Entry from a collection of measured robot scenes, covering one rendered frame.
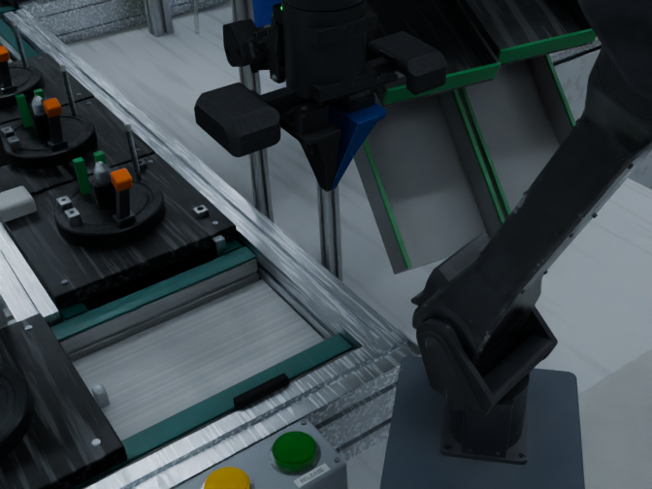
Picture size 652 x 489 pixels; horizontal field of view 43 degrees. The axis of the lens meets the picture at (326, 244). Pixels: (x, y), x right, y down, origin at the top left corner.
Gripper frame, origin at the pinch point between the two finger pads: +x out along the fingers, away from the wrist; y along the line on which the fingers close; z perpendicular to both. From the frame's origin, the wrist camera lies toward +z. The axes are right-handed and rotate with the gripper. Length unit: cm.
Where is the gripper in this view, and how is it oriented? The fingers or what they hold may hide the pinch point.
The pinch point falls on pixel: (326, 150)
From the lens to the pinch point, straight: 63.2
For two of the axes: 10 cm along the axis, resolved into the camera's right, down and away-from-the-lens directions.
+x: 0.2, 7.9, 6.2
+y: -8.3, 3.6, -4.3
